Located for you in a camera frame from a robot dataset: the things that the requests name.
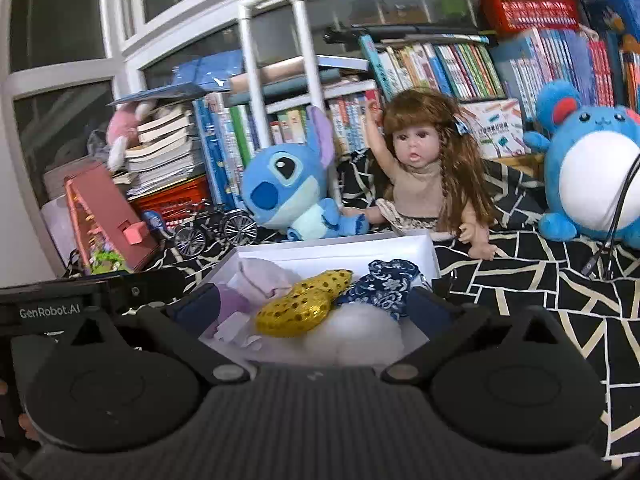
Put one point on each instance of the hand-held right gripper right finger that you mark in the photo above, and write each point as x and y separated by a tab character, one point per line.
427	310

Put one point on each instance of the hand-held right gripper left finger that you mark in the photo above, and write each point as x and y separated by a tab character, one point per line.
195	307

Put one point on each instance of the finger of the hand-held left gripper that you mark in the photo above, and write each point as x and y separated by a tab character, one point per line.
145	290

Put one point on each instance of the purple plush toy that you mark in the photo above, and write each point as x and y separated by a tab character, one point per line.
235	305

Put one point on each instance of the white tissue paper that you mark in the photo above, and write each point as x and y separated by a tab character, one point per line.
235	330

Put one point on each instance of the navy floral fabric pouch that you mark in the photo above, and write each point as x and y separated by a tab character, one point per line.
380	285

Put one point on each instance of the white fluffy plush pillow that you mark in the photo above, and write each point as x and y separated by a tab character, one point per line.
360	335

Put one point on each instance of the mauve cloth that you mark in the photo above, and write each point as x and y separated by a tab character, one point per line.
265	277

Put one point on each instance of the gold sequin pillow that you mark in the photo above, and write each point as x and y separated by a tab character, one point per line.
295	310

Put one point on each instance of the white cardboard box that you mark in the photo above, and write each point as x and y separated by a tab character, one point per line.
310	255

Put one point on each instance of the person's left hand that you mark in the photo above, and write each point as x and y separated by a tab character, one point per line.
24	424

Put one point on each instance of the blue round tag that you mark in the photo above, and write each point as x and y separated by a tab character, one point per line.
154	220

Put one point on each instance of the translucent plastic box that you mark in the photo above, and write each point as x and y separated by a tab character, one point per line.
57	230

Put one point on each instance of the pink model house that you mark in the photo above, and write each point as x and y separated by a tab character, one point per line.
115	210

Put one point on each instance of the red plastic crate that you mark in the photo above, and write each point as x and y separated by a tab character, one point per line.
170	200

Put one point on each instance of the black model bicycle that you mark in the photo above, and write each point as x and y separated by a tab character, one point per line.
215	215

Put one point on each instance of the black white patterned blanket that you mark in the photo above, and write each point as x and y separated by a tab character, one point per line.
525	280

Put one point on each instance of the long-haired baby doll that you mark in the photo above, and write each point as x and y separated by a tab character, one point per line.
415	180

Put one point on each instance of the stack of lying books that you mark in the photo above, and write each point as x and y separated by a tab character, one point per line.
160	155

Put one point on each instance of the grey plastic bag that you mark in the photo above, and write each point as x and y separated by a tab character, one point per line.
97	142

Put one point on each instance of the blue alien plush toy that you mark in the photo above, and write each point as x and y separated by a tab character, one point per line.
280	175

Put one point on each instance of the row of colourful upright books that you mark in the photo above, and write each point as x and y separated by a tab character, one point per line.
225	150

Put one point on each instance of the pink bunny plush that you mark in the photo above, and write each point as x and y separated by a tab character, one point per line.
120	125

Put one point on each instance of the colourful stationery box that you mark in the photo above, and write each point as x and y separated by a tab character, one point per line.
495	127

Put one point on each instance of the round blue mouse plush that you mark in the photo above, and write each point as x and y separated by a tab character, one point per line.
585	180

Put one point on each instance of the row of blue boxed books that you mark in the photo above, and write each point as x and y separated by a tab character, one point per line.
550	65

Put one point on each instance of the red mesh basket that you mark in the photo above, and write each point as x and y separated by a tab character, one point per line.
530	10

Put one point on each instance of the white metal rack frame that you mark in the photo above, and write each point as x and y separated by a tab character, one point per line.
305	35

